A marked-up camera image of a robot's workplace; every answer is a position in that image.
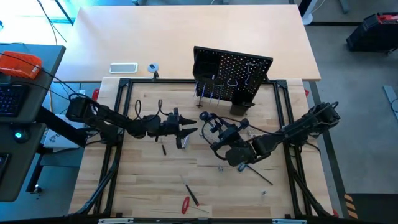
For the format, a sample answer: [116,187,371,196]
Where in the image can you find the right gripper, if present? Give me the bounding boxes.
[204,113,251,151]

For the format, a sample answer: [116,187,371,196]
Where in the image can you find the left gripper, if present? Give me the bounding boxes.
[154,107,199,149]

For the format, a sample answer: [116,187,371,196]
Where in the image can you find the red capped screwdriver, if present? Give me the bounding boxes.
[179,175,201,207]

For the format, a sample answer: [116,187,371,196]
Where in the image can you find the red T-handle hex key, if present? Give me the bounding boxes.
[181,195,210,215]

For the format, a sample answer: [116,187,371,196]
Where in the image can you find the double prong peg hook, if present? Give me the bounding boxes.
[194,80,207,107]
[210,83,224,106]

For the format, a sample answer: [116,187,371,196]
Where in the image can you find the small black pegboard bin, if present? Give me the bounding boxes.
[194,58,219,82]

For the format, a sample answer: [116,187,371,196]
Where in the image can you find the black perforated pegboard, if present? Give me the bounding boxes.
[192,45,274,109]

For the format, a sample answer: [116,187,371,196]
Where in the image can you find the white rectangular tray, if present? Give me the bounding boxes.
[109,62,139,75]

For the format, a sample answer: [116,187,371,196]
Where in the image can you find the beige desk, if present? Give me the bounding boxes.
[55,4,322,83]

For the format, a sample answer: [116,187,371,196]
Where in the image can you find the black slanted support bar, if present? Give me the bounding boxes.
[34,106,88,149]

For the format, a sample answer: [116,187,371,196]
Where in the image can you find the white controller box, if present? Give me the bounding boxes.
[42,114,87,149]

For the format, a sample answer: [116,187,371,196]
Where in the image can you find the white floor stand base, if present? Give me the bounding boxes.
[297,0,320,26]

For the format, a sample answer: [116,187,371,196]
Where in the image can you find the grey side desk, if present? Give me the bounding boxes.
[0,43,67,203]

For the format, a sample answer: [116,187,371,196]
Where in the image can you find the yellow black hazard tape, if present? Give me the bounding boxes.
[343,193,355,220]

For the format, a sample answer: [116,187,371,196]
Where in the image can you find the black mouse with light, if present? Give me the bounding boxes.
[11,126,32,144]

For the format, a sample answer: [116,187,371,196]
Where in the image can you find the black equipment case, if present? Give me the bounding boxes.
[346,12,398,53]

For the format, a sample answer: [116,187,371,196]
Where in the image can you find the black keyboard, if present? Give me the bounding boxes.
[0,83,30,117]

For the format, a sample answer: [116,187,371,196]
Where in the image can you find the orange plastic case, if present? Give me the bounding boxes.
[0,51,43,80]

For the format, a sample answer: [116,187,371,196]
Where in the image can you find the red item on case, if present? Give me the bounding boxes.
[376,13,398,25]

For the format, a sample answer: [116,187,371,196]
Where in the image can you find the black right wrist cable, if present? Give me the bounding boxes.
[200,115,282,162]

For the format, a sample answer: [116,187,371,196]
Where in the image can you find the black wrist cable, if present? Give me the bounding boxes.
[133,98,175,123]
[200,115,282,162]

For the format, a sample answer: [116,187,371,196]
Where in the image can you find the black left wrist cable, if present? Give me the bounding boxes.
[133,98,175,123]

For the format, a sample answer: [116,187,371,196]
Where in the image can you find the black aluminium table frame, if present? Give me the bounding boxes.
[68,77,340,218]

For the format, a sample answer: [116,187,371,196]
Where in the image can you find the silver bar bracket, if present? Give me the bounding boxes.
[272,218,308,224]
[98,217,134,224]

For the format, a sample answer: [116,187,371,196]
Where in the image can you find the black floor cable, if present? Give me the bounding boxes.
[36,0,68,44]

